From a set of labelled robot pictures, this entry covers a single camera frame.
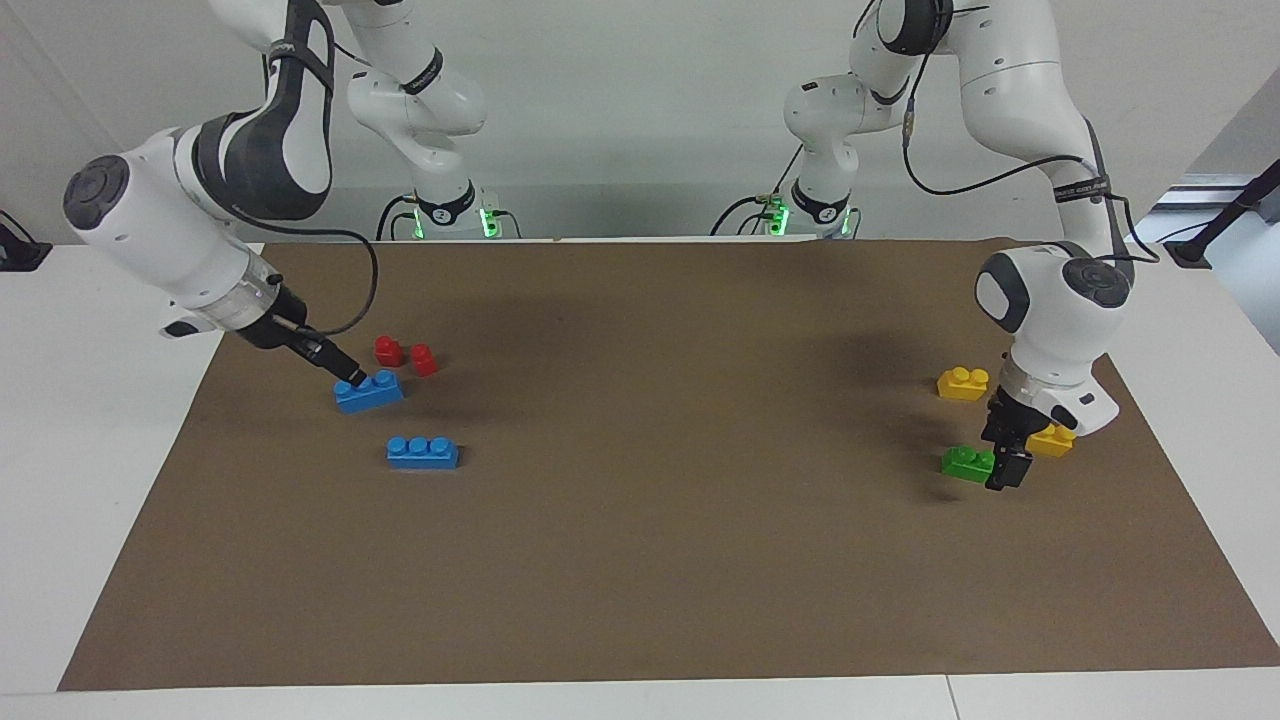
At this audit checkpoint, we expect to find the green two-stud toy block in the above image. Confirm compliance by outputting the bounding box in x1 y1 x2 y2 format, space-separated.
941 445 995 485

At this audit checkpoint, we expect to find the black stand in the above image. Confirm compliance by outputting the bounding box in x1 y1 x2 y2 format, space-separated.
1163 158 1280 267
0 208 53 273

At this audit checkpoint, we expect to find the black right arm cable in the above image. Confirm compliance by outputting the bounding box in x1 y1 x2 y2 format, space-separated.
230 200 381 336

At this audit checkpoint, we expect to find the black base cable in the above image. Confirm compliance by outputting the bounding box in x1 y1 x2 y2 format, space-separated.
376 193 421 241
710 148 806 238

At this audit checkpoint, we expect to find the blue three-stud toy block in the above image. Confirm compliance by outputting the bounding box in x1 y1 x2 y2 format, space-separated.
333 369 406 415
386 436 461 470

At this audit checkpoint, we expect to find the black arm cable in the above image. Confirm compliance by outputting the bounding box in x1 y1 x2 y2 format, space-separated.
230 200 381 336
900 0 1163 269

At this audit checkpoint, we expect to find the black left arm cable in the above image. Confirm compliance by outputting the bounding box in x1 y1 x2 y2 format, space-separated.
900 0 1163 269

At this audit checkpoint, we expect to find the brown table mat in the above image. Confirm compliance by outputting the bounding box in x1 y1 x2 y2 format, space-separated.
58 238 1280 693

